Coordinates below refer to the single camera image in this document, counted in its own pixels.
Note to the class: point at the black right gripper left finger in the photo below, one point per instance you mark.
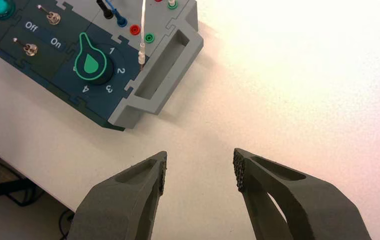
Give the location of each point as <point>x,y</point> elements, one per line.
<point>123,205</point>

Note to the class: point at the metal toggle switch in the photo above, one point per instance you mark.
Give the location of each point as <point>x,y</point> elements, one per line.
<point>53,18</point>
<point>30,49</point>

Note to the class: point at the red banana socket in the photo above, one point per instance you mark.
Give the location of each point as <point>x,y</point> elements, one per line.
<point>135,30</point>

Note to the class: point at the green banana socket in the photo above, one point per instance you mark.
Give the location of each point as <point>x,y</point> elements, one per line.
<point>170,6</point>
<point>149,37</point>

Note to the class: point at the black metal frame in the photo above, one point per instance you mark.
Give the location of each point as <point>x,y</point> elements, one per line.
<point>1,185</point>

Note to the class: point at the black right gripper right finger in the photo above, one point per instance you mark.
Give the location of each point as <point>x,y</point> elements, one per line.
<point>312,208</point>

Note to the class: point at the grey and teal task board box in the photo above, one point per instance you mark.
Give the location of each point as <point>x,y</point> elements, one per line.
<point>156,76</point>

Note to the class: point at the teal round push button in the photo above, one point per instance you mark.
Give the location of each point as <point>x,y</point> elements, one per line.
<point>1,7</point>

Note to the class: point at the black knob with green teardrop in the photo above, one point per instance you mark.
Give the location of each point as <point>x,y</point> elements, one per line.
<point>92,66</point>

